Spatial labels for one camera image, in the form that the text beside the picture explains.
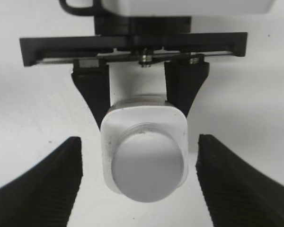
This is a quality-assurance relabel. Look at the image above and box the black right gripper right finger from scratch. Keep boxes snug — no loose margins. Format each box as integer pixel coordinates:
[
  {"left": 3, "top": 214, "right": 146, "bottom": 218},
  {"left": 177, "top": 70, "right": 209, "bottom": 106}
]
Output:
[{"left": 195, "top": 134, "right": 284, "bottom": 227}]

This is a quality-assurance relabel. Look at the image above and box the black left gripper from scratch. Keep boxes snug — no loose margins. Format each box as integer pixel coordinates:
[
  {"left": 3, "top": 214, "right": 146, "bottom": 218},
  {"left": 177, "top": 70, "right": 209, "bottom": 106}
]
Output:
[{"left": 19, "top": 15, "right": 248, "bottom": 128}]

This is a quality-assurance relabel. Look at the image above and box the white ribbed bottle cap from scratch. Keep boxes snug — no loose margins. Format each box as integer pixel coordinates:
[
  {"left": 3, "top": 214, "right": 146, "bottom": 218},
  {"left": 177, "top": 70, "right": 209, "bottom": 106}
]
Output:
[{"left": 112, "top": 132, "right": 184, "bottom": 202}]

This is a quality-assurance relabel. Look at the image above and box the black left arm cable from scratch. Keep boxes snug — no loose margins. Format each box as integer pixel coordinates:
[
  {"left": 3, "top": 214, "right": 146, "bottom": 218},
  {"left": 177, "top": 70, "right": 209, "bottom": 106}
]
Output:
[{"left": 59, "top": 0, "right": 98, "bottom": 17}]

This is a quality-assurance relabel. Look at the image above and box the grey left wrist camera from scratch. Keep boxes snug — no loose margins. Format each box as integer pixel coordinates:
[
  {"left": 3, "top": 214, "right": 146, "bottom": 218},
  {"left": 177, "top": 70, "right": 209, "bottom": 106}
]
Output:
[{"left": 101, "top": 0, "right": 274, "bottom": 17}]

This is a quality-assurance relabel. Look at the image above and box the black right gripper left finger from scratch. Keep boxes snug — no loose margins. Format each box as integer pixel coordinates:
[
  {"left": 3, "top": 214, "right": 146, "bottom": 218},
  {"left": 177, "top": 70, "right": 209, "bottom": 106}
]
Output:
[{"left": 0, "top": 137, "right": 83, "bottom": 227}]

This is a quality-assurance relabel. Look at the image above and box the white yili changqing yogurt bottle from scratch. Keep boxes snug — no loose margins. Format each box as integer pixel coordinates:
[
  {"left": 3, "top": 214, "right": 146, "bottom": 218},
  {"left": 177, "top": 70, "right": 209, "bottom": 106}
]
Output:
[{"left": 100, "top": 63, "right": 188, "bottom": 196}]

